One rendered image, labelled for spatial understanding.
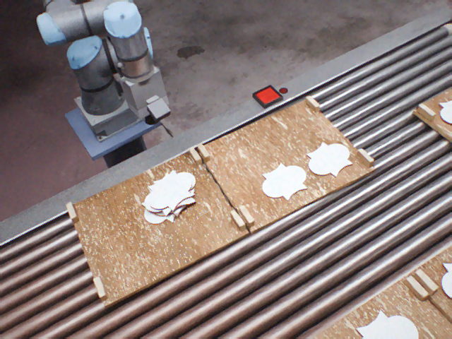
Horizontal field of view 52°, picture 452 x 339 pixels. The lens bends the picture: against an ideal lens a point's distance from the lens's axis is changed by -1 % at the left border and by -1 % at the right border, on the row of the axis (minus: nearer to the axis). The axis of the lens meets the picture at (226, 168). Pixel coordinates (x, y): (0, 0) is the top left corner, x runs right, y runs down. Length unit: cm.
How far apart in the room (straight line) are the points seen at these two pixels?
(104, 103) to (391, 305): 105
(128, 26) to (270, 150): 60
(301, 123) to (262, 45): 195
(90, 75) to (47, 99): 187
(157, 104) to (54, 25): 29
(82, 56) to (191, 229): 63
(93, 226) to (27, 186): 158
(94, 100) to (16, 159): 154
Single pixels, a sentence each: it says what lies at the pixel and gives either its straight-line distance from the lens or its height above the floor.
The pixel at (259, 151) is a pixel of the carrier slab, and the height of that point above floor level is 94.
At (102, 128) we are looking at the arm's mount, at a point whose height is 92.
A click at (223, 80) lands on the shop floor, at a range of 313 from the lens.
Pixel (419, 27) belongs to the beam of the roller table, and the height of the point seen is 92.
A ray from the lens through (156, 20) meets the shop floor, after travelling 384.
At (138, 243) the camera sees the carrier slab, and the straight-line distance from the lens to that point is 128.
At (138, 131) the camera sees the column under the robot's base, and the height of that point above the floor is 87.
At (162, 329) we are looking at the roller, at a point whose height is 92.
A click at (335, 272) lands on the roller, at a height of 92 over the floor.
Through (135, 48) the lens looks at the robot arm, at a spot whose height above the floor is 140.
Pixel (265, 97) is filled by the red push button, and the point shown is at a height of 93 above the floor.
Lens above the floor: 199
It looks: 50 degrees down
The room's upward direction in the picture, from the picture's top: 9 degrees counter-clockwise
